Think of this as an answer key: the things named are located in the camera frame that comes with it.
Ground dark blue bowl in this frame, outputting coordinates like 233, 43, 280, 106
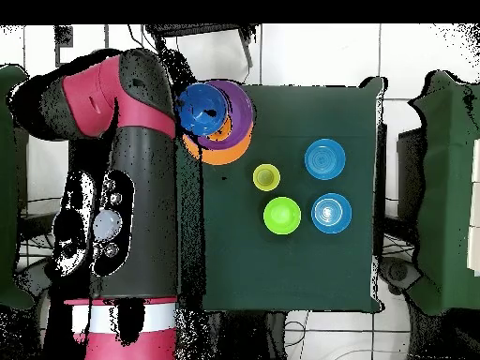
175, 82, 230, 137

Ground green cloth side table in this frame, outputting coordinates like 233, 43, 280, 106
408, 70, 480, 316
0, 65, 35, 310

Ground purple bowl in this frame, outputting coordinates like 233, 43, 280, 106
194, 79, 256, 151

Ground dark green tablecloth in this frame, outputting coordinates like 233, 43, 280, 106
175, 76, 387, 314

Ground light blue bowl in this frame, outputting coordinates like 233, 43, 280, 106
304, 138, 347, 181
310, 192, 353, 234

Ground black metal stand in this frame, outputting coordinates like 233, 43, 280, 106
375, 123, 427, 260

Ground black stool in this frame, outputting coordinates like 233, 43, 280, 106
143, 23, 262, 78

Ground white boxes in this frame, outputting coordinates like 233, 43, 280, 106
466, 138, 480, 277

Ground black square floor frame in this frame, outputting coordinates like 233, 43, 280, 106
54, 23, 111, 68

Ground large orange bowl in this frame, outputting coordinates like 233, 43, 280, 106
182, 127, 254, 167

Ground small green bowl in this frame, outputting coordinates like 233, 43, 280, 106
262, 196, 302, 236

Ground yellow cup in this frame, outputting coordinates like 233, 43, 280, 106
252, 163, 281, 193

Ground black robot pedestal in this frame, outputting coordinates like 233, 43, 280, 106
202, 309, 286, 360

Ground orange cup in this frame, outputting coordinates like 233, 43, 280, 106
205, 116, 233, 143

